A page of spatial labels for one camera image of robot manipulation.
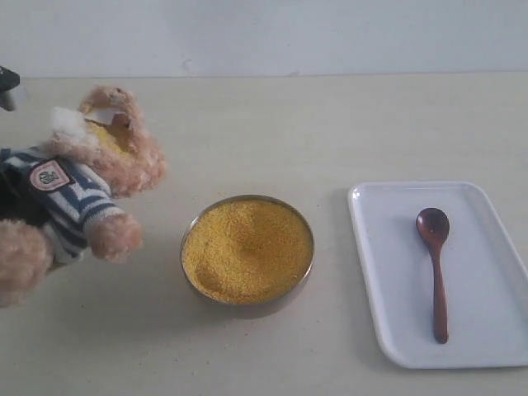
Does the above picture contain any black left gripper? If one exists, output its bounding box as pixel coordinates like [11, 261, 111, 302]
[0, 66, 51, 227]

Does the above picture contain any white rectangular plastic tray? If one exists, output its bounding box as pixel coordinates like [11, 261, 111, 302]
[347, 181, 527, 369]

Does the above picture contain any metal bowl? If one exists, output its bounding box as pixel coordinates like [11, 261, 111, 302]
[179, 194, 316, 320]

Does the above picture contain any dark brown wooden spoon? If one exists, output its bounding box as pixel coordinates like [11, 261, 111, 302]
[416, 207, 450, 344]

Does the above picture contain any yellow millet grain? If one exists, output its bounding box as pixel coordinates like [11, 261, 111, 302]
[181, 197, 314, 305]

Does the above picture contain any plush teddy bear striped shirt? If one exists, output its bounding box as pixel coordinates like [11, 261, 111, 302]
[0, 83, 169, 309]

